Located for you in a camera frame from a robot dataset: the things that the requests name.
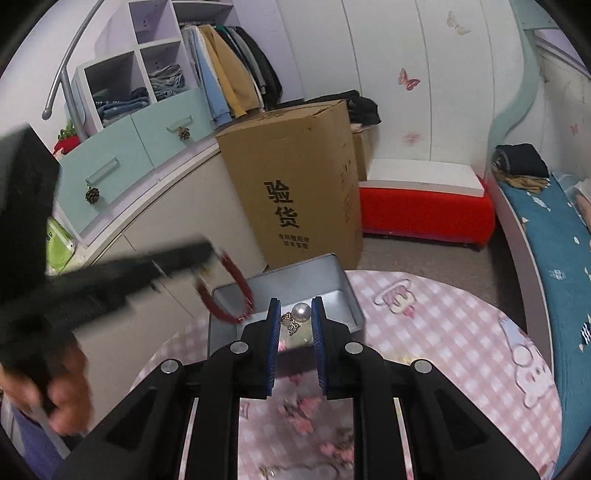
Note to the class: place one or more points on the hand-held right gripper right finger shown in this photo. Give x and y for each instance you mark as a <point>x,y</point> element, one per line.
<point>319,344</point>

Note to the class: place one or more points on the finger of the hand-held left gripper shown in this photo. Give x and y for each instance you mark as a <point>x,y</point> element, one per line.
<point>180,258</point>

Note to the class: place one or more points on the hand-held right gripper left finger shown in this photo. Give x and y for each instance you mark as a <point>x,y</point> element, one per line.
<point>273,344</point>

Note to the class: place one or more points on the pearl bow brooch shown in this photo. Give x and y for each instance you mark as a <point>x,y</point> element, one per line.
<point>301,314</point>

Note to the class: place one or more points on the grey metal tin box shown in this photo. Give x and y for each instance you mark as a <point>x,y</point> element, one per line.
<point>295,281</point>

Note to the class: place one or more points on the person's left hand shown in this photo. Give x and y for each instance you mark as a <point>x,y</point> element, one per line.
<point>71,397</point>

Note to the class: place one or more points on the beige low cabinet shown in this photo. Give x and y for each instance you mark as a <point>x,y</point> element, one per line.
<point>184,203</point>

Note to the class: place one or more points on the green paper bag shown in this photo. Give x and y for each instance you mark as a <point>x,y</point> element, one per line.
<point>59,247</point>

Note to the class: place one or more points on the teal drawer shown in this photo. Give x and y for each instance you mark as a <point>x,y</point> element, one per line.
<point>157,131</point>
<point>111,184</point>

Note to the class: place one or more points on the pinecone ornament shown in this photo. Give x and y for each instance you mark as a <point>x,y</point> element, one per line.
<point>92,195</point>
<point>184,134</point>

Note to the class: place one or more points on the pink plaid tablecloth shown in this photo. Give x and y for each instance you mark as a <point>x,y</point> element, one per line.
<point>443,332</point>

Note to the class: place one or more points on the large cardboard box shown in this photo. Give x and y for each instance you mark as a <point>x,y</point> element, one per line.
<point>295,175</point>

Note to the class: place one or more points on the person's blue clothing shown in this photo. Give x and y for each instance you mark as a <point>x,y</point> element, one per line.
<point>32,438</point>

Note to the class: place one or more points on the red plush toy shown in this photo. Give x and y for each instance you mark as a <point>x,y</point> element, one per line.
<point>64,144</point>

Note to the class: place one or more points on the folded dark jeans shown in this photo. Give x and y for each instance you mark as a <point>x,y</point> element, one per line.
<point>122,104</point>

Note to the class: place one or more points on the red bench white top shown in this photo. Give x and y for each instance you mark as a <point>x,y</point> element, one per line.
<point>425,210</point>

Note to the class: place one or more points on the light blue hanging shirt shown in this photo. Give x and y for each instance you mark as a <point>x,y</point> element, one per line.
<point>210,87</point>

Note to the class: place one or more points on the folded light jeans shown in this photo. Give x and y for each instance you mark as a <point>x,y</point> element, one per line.
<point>167,82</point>

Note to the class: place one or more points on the tan hanging jacket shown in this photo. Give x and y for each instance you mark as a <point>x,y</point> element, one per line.
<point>233,78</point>

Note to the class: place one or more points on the small cardboard box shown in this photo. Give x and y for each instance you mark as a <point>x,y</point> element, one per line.
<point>359,157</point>

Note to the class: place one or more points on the dark hanging jackets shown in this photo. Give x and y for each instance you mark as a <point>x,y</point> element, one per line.
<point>263,64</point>

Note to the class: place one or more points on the grey metal handrail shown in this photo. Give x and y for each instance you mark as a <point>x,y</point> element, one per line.
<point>69,64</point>

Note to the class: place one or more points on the faded pink flower sticker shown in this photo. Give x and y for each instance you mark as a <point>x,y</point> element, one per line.
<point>412,138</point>

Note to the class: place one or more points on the black clothes pile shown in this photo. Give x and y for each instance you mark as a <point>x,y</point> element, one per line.
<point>362,108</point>

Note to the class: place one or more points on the purple white shelf unit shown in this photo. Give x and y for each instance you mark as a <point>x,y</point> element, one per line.
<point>152,23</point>

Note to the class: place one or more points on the blue printed bedsheet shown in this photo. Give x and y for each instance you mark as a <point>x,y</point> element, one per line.
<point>554,258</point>

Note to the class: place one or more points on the folded tan clothes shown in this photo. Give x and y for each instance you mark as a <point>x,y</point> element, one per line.
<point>526,183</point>

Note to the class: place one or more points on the folded black clothes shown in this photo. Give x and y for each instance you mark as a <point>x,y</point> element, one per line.
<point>521,159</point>

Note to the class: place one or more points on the pink butterfly sticker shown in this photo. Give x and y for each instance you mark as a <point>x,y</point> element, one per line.
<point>409,79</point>

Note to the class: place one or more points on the white wardrobe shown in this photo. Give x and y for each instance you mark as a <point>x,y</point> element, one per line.
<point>369,46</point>

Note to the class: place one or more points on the beige butterfly sticker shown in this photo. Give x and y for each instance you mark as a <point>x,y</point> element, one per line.
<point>458,24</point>

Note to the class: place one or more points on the teal bunk bed frame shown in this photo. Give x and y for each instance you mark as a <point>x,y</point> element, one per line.
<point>512,138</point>

